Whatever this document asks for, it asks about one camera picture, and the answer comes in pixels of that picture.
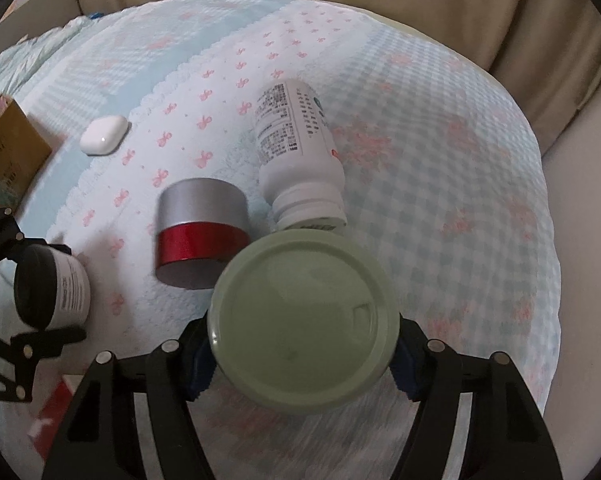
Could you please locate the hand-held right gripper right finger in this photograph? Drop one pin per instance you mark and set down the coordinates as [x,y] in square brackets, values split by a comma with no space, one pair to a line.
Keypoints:
[409,367]

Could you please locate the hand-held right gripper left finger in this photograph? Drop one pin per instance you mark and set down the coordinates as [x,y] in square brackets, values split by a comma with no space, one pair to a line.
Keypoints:
[199,366]

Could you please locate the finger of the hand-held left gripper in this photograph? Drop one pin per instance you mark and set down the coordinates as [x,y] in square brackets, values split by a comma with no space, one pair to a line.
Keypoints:
[28,350]
[0,232]

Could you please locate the small black white jar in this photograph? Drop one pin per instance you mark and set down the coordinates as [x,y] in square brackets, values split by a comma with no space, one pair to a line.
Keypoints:
[55,287]

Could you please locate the pale green round lid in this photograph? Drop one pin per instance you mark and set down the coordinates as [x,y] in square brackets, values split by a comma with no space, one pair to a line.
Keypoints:
[304,321]

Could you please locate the red white box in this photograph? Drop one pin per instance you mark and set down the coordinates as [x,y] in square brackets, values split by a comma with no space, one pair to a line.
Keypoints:
[53,410]

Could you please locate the yellow cardboard box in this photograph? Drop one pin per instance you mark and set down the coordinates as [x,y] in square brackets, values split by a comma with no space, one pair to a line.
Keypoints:
[5,155]

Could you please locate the silver red round tin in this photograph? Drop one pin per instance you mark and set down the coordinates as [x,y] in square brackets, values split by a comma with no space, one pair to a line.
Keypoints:
[200,232]

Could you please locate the white earbud case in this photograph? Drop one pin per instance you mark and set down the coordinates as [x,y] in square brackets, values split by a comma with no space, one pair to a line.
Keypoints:
[104,134]

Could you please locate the printed checked blanket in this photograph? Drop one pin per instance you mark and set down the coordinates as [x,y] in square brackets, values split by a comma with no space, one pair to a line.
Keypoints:
[430,210]

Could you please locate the white pill bottle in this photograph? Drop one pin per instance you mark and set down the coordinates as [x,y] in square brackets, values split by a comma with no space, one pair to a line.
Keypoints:
[295,150]

